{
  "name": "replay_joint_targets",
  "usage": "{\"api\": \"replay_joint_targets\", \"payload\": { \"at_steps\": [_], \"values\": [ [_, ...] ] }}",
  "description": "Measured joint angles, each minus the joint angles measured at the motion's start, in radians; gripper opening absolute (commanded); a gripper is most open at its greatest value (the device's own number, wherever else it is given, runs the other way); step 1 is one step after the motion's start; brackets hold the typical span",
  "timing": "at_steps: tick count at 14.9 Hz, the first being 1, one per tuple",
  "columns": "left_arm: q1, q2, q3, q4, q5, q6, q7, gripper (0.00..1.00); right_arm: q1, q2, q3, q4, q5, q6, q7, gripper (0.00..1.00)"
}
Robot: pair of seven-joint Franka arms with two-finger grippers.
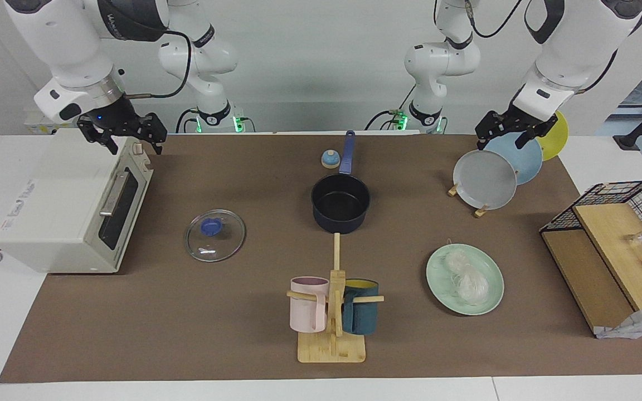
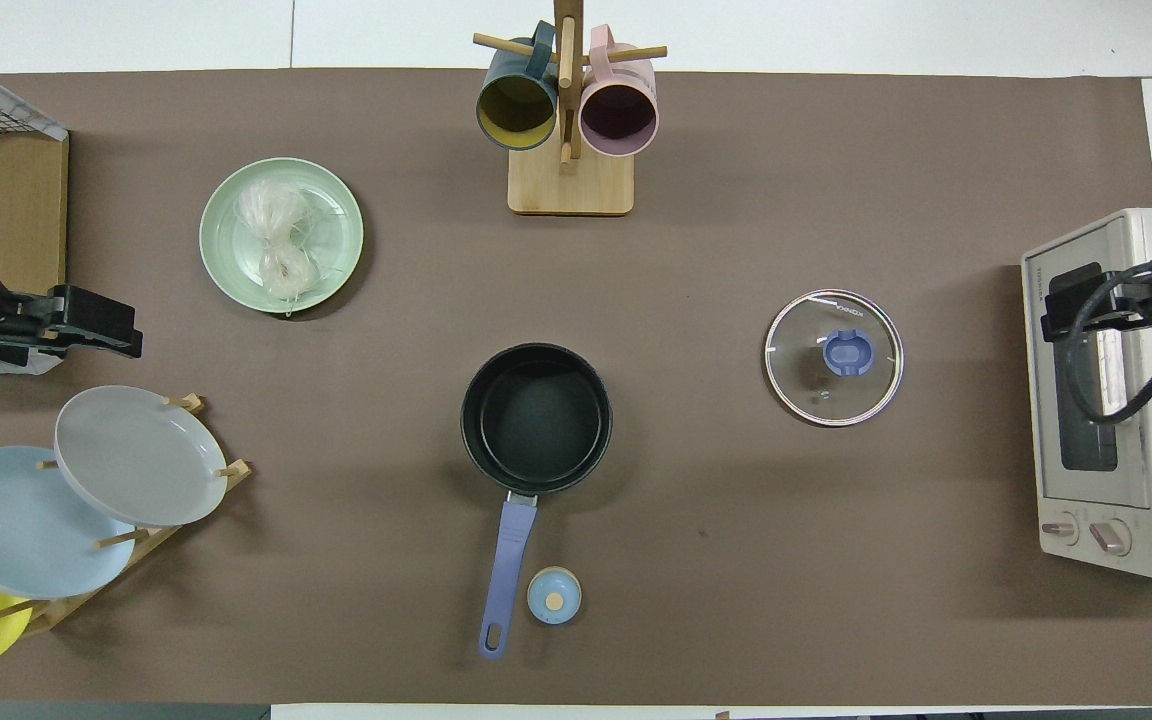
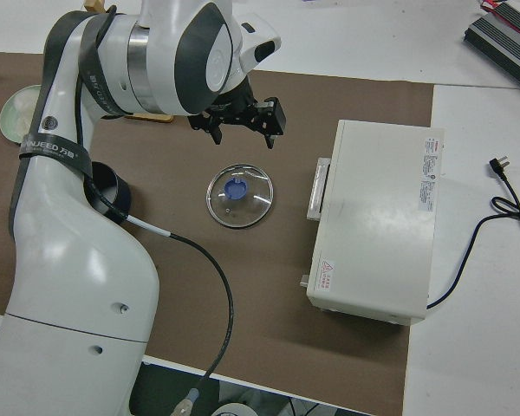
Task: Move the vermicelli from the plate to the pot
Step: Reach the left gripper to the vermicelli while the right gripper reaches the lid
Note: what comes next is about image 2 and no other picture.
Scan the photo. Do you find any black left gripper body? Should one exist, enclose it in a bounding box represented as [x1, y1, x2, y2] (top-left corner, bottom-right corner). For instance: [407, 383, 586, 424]
[0, 288, 75, 367]

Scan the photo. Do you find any white vermicelli bundle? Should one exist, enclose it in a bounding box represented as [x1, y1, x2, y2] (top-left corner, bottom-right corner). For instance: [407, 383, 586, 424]
[236, 180, 339, 319]

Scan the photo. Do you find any glass lid with blue knob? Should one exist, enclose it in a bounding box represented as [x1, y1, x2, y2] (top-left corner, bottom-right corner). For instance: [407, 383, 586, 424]
[764, 289, 905, 428]

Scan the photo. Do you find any grey plate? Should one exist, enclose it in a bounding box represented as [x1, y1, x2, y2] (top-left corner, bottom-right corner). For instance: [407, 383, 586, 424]
[54, 385, 229, 529]

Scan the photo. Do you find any light green plate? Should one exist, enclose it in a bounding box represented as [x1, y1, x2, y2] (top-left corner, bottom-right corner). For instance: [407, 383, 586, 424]
[199, 157, 365, 315]

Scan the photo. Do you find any light blue plate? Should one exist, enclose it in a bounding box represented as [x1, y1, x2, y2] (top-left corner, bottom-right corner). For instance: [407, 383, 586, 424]
[0, 445, 137, 601]

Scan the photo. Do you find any wooden plate rack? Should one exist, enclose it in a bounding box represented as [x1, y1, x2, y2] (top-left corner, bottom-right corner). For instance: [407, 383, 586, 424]
[0, 393, 253, 636]

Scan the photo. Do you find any patterned white cloth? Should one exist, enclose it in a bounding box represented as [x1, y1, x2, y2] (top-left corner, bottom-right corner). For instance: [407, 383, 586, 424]
[0, 48, 70, 141]

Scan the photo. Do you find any brown table mat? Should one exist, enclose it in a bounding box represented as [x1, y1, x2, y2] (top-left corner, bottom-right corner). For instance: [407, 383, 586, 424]
[0, 68, 1152, 706]

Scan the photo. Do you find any teal mug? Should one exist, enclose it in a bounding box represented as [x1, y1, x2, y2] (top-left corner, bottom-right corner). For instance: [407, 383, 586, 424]
[476, 22, 559, 152]

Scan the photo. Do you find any wooden mug tree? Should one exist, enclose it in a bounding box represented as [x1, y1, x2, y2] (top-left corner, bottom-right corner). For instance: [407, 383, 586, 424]
[472, 0, 669, 216]

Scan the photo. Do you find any pink mug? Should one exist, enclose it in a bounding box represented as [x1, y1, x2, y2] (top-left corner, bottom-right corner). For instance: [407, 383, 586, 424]
[579, 25, 659, 158]

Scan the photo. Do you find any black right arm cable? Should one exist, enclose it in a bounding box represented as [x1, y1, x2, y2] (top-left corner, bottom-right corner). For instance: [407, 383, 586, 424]
[1066, 262, 1152, 427]

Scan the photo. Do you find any wire and wood shelf rack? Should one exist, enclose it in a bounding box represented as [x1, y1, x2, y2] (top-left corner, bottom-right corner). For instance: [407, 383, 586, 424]
[0, 48, 70, 376]

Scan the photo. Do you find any black pot with blue handle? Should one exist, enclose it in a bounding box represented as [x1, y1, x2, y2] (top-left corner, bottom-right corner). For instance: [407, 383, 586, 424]
[460, 343, 614, 661]

